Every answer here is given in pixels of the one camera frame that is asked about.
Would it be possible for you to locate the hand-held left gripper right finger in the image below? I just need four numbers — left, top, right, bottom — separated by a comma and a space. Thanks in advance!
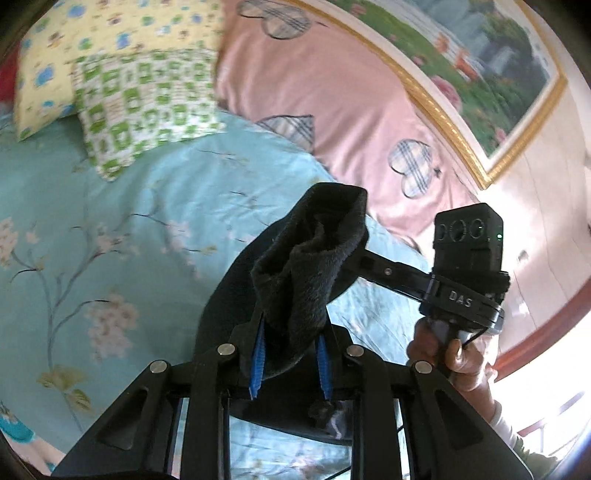
316, 325, 534, 480

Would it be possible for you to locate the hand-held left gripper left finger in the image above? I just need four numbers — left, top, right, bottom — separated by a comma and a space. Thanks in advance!
51, 318, 269, 480

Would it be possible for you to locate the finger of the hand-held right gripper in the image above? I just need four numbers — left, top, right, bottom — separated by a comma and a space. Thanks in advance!
355, 248, 435, 302

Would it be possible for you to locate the person's right forearm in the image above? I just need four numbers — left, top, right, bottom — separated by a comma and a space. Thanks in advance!
455, 374, 566, 480

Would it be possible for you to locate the person's right hand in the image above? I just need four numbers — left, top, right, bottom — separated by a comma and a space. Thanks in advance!
406, 318, 498, 394

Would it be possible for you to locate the pink pillow with plaid hearts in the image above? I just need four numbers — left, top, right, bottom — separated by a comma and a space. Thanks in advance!
215, 0, 485, 252

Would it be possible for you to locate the gold framed garden picture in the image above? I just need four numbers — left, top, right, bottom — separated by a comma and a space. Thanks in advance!
286, 0, 568, 190

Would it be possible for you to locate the light blue floral bed sheet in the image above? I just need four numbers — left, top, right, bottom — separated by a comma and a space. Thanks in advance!
0, 104, 430, 480

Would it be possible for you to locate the green checked pillow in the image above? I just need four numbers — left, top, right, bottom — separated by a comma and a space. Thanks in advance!
71, 46, 227, 183

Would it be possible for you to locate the yellow printed pillow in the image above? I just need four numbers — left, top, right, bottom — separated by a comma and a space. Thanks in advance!
13, 0, 227, 141

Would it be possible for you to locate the red cloth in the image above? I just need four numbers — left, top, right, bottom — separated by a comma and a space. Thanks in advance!
0, 60, 24, 103

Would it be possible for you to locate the black cable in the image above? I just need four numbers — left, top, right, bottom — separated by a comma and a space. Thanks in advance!
464, 323, 492, 346

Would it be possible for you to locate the red-brown wooden frame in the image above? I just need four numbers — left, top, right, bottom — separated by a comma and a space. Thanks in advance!
489, 300, 591, 384

